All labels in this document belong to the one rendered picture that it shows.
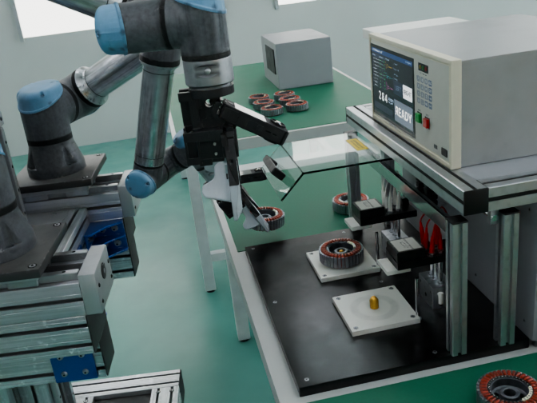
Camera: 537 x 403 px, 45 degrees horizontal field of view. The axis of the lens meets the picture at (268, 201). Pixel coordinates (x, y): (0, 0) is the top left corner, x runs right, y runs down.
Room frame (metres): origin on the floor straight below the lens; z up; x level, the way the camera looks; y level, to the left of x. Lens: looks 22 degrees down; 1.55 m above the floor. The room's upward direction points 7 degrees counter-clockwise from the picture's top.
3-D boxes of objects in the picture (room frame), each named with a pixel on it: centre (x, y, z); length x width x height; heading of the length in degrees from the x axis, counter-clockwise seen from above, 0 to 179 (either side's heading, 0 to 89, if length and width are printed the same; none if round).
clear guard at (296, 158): (1.50, -0.17, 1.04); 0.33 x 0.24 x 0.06; 99
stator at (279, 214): (1.71, 0.02, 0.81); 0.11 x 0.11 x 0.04
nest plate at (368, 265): (1.47, -0.17, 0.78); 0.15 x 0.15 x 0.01; 9
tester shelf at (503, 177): (1.40, -0.50, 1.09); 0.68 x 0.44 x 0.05; 9
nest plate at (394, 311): (1.23, -0.20, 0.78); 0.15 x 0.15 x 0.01; 9
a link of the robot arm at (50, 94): (1.69, 0.55, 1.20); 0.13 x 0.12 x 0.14; 159
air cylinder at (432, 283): (1.25, -0.35, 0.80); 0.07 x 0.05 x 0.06; 9
